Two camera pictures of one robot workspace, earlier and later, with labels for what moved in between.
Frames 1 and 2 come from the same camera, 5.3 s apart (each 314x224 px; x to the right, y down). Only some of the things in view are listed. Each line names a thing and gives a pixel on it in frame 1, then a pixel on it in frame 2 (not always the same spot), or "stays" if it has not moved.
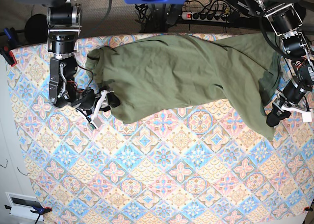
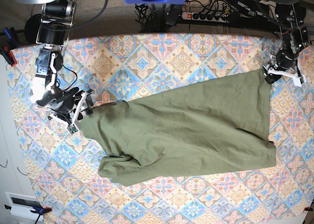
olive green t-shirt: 155,75 → 219,127
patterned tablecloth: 217,164 stays
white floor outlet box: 22,205 stays
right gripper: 276,114 → 287,60
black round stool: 36,29 stays
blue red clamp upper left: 11,43 stays
